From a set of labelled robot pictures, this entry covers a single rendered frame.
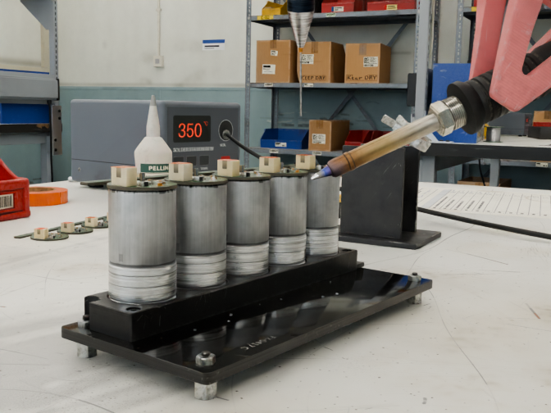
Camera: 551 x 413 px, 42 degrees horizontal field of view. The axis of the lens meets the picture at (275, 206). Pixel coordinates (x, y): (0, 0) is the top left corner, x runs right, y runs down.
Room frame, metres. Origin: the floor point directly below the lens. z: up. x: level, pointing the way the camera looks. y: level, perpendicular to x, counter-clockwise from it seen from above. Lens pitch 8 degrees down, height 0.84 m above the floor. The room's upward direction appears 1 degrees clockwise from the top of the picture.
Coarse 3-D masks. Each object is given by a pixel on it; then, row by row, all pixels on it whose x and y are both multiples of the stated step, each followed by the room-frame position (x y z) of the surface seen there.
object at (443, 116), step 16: (432, 112) 0.32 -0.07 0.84; (448, 112) 0.31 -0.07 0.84; (464, 112) 0.31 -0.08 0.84; (400, 128) 0.32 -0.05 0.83; (416, 128) 0.31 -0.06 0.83; (432, 128) 0.32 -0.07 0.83; (448, 128) 0.31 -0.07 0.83; (368, 144) 0.31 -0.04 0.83; (384, 144) 0.31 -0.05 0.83; (400, 144) 0.31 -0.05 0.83; (336, 160) 0.31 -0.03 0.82; (352, 160) 0.31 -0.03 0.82; (368, 160) 0.31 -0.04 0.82; (336, 176) 0.31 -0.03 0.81
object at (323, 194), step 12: (312, 180) 0.33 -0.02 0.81; (324, 180) 0.33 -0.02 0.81; (336, 180) 0.34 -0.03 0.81; (312, 192) 0.33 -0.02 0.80; (324, 192) 0.33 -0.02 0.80; (336, 192) 0.34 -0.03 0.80; (312, 204) 0.33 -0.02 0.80; (324, 204) 0.33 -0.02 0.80; (336, 204) 0.34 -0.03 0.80; (312, 216) 0.33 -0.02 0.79; (324, 216) 0.33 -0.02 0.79; (336, 216) 0.34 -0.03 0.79; (312, 228) 0.33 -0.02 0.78; (324, 228) 0.33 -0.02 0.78; (336, 228) 0.34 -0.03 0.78; (312, 240) 0.33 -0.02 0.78; (324, 240) 0.33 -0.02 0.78; (336, 240) 0.34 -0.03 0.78; (312, 252) 0.33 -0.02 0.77; (324, 252) 0.33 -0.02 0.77; (336, 252) 0.34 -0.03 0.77
